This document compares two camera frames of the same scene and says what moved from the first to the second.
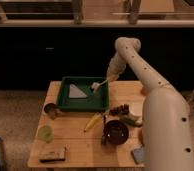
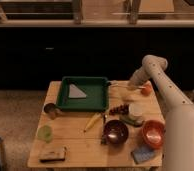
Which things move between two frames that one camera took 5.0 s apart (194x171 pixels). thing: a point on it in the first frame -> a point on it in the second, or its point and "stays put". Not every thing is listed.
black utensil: (104, 131) stays put
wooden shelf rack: (95, 13) stays put
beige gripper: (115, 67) -> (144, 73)
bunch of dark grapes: (122, 109) stays put
